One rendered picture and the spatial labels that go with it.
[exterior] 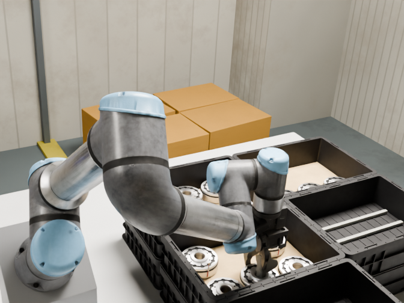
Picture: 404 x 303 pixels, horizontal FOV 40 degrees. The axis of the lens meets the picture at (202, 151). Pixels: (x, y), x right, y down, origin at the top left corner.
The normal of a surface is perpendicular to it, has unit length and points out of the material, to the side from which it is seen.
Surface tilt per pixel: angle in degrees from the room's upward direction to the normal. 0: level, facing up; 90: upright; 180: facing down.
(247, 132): 90
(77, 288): 45
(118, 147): 52
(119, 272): 0
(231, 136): 90
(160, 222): 102
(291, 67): 90
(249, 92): 90
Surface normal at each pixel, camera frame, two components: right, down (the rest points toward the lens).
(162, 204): 0.67, 0.22
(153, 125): 0.65, -0.30
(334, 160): -0.88, 0.18
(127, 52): 0.50, 0.43
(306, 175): 0.06, -0.88
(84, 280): 0.39, -0.33
